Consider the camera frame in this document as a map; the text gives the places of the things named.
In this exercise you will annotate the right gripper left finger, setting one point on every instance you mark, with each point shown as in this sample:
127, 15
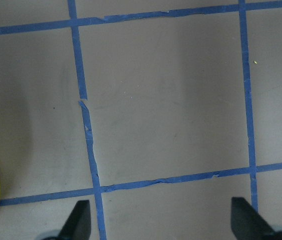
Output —
78, 224

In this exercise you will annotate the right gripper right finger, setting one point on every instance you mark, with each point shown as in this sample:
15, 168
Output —
247, 224

